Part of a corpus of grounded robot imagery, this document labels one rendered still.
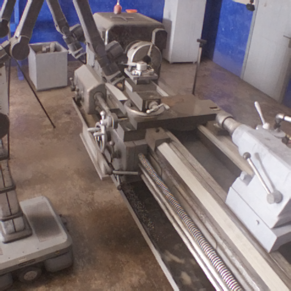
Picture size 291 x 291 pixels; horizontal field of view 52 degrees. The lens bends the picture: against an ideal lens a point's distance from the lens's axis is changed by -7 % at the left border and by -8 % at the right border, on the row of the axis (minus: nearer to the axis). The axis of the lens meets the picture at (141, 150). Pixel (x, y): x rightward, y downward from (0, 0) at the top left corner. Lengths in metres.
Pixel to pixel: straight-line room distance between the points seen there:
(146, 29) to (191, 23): 3.55
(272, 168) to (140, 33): 1.66
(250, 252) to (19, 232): 1.37
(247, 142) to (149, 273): 1.18
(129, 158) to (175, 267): 0.69
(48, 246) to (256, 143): 1.33
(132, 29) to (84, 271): 1.82
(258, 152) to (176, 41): 4.83
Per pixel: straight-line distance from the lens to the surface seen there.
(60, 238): 2.05
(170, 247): 1.84
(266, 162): 1.36
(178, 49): 6.14
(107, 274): 2.19
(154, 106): 1.86
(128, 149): 1.88
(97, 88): 2.67
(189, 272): 1.76
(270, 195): 1.29
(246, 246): 1.36
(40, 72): 4.54
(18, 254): 2.01
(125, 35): 2.57
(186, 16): 6.06
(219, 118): 1.64
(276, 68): 5.43
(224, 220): 1.44
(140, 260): 2.27
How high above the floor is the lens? 1.80
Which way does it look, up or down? 33 degrees down
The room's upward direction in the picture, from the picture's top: 6 degrees clockwise
